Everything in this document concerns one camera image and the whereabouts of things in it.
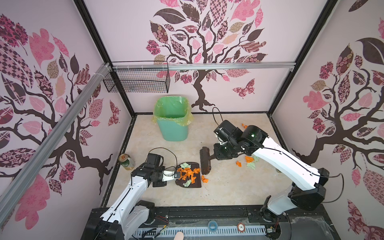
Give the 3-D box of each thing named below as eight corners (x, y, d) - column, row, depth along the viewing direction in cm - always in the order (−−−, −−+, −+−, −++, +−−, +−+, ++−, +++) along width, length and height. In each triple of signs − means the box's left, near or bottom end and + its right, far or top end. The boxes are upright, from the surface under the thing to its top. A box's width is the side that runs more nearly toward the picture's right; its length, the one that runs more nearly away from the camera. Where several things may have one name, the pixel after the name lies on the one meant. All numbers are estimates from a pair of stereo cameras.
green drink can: (123, 170, 91) (116, 162, 83) (126, 161, 95) (120, 153, 87) (134, 170, 91) (127, 162, 83) (136, 161, 95) (130, 153, 87)
